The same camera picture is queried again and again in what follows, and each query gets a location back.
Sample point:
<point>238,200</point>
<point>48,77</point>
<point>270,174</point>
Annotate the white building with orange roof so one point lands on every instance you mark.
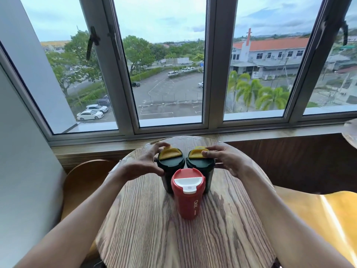
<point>267,52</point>

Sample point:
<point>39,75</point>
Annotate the brown wooden chair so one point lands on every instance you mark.
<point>81,181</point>

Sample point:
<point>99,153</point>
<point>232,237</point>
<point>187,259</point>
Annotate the wooden window sill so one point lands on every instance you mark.
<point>279,136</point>

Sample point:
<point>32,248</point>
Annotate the person's right fingers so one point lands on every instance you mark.
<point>213,152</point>

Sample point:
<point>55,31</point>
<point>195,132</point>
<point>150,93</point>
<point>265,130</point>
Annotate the yellow wooden chair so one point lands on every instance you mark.
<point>320,217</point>

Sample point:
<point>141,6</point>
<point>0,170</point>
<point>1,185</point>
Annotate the person's right forearm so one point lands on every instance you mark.
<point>284,220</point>

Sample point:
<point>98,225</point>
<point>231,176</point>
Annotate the grey window frame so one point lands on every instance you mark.
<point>212,66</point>

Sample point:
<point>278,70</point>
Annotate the green cup with yellow lid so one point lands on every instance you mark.
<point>200,167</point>
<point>170,167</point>

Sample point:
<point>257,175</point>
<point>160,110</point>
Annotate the red cup with white lid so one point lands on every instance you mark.
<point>189,198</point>

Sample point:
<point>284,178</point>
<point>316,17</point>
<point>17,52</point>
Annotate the person's left hand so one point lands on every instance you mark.
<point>139,164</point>

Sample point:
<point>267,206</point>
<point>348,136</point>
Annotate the white van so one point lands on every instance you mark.
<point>173,74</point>

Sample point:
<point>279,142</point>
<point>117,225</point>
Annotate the person's left thumb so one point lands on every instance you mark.
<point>157,171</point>

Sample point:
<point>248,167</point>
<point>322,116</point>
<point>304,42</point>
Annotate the large green tree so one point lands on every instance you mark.
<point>75,64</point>

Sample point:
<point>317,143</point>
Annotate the person's right hand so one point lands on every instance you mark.
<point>231,161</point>

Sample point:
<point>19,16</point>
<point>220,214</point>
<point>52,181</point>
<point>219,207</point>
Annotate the white parked car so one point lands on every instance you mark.
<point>89,115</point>
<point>97,108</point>

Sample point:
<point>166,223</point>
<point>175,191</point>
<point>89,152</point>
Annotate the person's left forearm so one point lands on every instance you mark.
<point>75,220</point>

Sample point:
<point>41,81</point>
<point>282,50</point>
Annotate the palm trees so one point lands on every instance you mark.
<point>251,90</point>

